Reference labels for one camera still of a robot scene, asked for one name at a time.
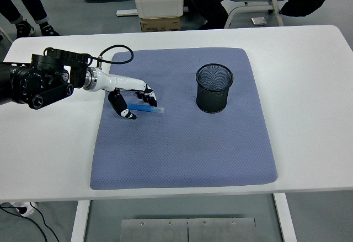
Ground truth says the blue textured mat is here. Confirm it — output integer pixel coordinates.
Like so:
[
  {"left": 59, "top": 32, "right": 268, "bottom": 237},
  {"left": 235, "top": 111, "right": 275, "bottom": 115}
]
[{"left": 90, "top": 47, "right": 279, "bottom": 191}]

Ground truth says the black mesh pen holder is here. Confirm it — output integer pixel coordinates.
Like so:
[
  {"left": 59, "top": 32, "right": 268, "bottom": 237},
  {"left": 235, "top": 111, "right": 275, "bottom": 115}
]
[{"left": 196, "top": 63, "right": 234, "bottom": 114}]

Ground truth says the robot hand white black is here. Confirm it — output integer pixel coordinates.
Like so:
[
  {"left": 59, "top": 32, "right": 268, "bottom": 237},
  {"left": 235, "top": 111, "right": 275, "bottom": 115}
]
[{"left": 95, "top": 69, "right": 158, "bottom": 121}]

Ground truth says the standing person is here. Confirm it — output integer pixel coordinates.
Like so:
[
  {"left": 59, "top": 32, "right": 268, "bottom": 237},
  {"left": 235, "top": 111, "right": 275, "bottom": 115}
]
[{"left": 0, "top": 0, "right": 60, "bottom": 39}]

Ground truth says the brown cardboard box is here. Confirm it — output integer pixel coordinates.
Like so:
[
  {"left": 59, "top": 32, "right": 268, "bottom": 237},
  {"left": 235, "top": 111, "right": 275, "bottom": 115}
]
[{"left": 140, "top": 17, "right": 181, "bottom": 33}]

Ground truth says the white table leg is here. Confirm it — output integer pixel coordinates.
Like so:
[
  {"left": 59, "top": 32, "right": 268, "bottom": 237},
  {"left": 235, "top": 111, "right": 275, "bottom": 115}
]
[
  {"left": 70, "top": 200, "right": 92, "bottom": 242},
  {"left": 273, "top": 192, "right": 298, "bottom": 242}
]

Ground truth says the blue marker with clear cap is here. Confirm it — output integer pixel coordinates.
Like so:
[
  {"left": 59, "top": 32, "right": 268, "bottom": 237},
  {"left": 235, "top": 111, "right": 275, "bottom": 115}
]
[{"left": 127, "top": 103, "right": 165, "bottom": 115}]

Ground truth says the white power strip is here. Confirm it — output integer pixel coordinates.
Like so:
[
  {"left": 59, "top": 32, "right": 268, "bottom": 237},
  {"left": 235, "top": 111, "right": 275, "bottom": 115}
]
[{"left": 9, "top": 201, "right": 38, "bottom": 217}]

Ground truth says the black floor cable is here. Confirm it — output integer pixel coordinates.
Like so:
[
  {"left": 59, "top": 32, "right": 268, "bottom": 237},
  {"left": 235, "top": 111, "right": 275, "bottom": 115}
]
[{"left": 0, "top": 202, "right": 60, "bottom": 242}]

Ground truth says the small grey floor plate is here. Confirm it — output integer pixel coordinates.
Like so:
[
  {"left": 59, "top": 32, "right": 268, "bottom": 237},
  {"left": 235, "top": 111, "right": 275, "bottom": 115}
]
[{"left": 250, "top": 17, "right": 268, "bottom": 27}]

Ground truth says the white furniture leg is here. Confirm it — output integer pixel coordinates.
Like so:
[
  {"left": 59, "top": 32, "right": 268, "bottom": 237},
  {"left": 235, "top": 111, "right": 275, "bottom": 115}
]
[{"left": 0, "top": 28, "right": 13, "bottom": 45}]

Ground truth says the white frame grey seat chair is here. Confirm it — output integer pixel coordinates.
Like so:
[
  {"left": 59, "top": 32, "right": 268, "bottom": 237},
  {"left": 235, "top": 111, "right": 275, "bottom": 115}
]
[{"left": 223, "top": 0, "right": 297, "bottom": 29}]

